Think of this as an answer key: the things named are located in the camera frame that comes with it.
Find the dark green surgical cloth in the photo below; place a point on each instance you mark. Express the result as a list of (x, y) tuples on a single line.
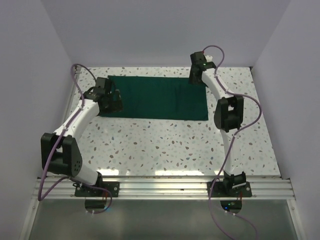
[(163, 98)]

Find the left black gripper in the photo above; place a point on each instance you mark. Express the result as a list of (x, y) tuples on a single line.
[(116, 105)]

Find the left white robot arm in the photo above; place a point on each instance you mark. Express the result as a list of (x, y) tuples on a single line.
[(60, 153)]

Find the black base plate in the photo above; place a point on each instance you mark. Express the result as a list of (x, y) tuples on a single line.
[(109, 188), (221, 191)]

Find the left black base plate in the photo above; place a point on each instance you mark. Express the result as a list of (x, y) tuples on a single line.
[(109, 188)]

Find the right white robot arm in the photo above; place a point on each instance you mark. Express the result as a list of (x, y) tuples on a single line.
[(227, 118)]

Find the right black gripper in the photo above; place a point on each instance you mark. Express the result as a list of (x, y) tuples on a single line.
[(193, 80)]

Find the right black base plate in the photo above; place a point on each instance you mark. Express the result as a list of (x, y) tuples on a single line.
[(221, 191)]

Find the aluminium mounting rail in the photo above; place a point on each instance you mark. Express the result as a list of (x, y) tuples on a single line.
[(195, 188)]

